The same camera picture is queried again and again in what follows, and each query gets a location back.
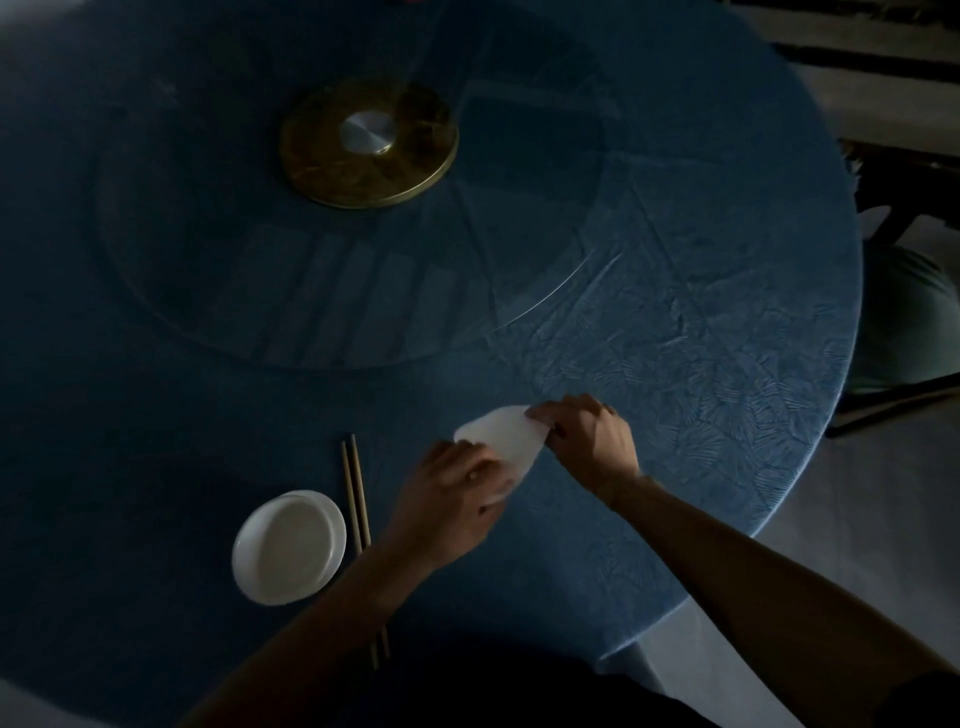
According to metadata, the white round plate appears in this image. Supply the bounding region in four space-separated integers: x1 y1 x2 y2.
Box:
231 489 348 607

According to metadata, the person's left hand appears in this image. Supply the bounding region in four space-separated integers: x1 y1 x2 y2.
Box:
384 438 519 570

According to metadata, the gold round turntable base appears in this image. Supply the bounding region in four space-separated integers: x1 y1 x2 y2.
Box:
279 78 460 210

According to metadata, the person's right hand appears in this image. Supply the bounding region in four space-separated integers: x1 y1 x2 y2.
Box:
525 393 642 506

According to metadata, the blue patterned tablecloth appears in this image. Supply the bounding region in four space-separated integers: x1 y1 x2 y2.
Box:
0 0 864 728

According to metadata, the wooden chopstick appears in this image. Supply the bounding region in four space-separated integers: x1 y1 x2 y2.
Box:
341 441 380 670
349 434 392 661

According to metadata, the chair with green cushion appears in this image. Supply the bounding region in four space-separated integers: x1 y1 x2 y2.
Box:
825 240 960 441

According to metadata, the person's left forearm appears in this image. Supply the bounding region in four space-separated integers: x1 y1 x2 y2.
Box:
180 529 440 728

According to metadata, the round glass turntable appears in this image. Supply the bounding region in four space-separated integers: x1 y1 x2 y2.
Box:
82 0 625 373

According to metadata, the white napkin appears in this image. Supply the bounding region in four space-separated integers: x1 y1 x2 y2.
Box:
453 405 553 505

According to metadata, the dark framed chair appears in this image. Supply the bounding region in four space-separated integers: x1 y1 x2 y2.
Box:
843 138 960 245

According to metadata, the person's dark clothing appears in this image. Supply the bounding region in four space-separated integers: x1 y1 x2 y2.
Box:
322 637 721 728

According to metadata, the person's right forearm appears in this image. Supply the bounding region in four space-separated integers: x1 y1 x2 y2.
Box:
600 472 960 728

